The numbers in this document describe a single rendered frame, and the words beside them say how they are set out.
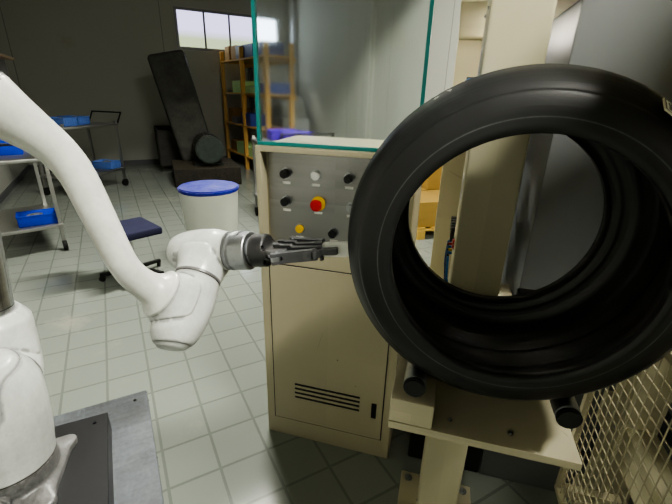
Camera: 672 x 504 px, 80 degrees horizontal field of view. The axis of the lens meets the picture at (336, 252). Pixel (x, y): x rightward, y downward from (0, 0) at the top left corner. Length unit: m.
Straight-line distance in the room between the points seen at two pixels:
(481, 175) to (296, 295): 0.83
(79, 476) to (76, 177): 0.59
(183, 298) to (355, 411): 1.09
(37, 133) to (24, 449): 0.56
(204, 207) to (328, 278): 2.26
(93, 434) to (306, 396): 0.91
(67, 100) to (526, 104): 8.78
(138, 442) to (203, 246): 0.51
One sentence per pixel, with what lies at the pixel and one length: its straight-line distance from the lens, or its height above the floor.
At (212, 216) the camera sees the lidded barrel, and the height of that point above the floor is 0.43.
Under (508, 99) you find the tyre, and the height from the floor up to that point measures 1.44.
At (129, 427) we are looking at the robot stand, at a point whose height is 0.65.
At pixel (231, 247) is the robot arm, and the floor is 1.12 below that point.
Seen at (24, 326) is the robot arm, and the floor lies 0.96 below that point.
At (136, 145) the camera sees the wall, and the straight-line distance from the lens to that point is 9.17.
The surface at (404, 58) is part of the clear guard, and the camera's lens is 1.30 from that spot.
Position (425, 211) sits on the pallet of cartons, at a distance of 4.31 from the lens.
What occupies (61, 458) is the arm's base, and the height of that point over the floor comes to 0.73.
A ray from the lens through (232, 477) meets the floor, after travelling 1.88.
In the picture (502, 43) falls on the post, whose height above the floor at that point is 1.55.
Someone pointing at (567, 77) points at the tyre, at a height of 1.47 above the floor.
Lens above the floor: 1.44
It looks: 22 degrees down
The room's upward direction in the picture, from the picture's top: 2 degrees clockwise
